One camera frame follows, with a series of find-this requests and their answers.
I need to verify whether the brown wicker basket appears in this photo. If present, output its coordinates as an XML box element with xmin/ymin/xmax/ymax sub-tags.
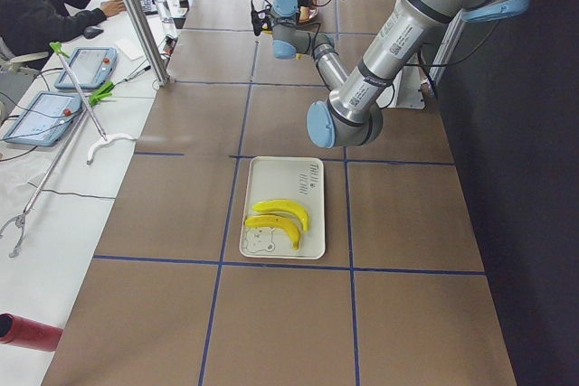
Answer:
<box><xmin>298</xmin><ymin>0</ymin><xmax>318</xmax><ymax>25</ymax></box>

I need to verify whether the pink white apple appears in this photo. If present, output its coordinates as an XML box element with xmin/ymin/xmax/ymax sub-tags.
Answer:
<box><xmin>299</xmin><ymin>7</ymin><xmax>316</xmax><ymax>24</ymax></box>

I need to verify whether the clear water bottle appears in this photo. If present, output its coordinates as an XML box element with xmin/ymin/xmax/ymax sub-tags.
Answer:
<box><xmin>153</xmin><ymin>0</ymin><xmax>174</xmax><ymax>24</ymax></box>

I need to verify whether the white bear tray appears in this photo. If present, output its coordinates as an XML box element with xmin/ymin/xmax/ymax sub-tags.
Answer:
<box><xmin>239</xmin><ymin>156</ymin><xmax>326</xmax><ymax>260</ymax></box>

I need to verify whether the far teach pendant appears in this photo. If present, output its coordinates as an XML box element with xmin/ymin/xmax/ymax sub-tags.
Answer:
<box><xmin>64</xmin><ymin>47</ymin><xmax>118</xmax><ymax>90</ymax></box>

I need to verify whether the teach pendant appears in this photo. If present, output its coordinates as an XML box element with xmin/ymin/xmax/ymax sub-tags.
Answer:
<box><xmin>2</xmin><ymin>91</ymin><xmax>82</xmax><ymax>146</ymax></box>
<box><xmin>64</xmin><ymin>47</ymin><xmax>118</xmax><ymax>90</ymax></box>

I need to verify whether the green tipped reacher grabber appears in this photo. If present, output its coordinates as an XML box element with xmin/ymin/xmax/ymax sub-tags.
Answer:
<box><xmin>49</xmin><ymin>42</ymin><xmax>115</xmax><ymax>145</ymax></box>

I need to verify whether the seated person in black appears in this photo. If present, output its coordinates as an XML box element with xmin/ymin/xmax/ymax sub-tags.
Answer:
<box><xmin>1</xmin><ymin>0</ymin><xmax>126</xmax><ymax>56</ymax></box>

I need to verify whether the near teach pendant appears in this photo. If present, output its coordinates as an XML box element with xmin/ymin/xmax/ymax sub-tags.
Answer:
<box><xmin>2</xmin><ymin>91</ymin><xmax>82</xmax><ymax>146</ymax></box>

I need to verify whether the white tipped reacher grabber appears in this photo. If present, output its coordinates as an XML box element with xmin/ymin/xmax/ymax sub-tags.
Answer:
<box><xmin>1</xmin><ymin>107</ymin><xmax>137</xmax><ymax>259</ymax></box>

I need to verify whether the red fire extinguisher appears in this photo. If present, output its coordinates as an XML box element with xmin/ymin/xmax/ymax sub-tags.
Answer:
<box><xmin>1</xmin><ymin>313</ymin><xmax>63</xmax><ymax>352</ymax></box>

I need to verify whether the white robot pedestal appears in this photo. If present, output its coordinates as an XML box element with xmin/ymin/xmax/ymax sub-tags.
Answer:
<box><xmin>389</xmin><ymin>67</ymin><xmax>425</xmax><ymax>110</ymax></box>

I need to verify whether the aluminium frame post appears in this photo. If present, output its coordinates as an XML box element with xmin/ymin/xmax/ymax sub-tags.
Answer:
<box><xmin>123</xmin><ymin>0</ymin><xmax>169</xmax><ymax>87</ymax></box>

